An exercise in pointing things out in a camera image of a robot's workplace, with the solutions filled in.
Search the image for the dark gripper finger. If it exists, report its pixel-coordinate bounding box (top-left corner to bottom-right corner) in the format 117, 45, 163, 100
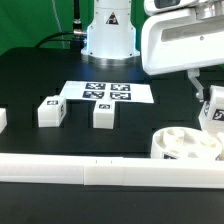
187, 68, 204, 102

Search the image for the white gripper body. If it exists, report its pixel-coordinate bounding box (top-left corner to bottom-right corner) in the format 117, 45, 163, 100
141, 0, 224, 75

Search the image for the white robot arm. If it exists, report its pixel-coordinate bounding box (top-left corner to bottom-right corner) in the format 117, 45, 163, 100
81, 0, 224, 100

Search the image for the white sheet with tags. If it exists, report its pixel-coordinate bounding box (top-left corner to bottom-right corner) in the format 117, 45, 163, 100
60, 81, 154, 103

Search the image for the green backdrop curtain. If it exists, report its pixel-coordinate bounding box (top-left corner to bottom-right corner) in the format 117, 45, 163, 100
0, 0, 147, 55

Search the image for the white block at left edge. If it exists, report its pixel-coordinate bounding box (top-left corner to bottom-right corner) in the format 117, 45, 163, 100
0, 108, 7, 134

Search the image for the black cable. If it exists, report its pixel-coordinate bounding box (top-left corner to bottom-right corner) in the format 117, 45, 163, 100
34, 0, 88, 49

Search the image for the white U-shaped fence wall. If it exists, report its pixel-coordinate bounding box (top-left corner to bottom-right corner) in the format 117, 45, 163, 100
0, 153, 224, 189

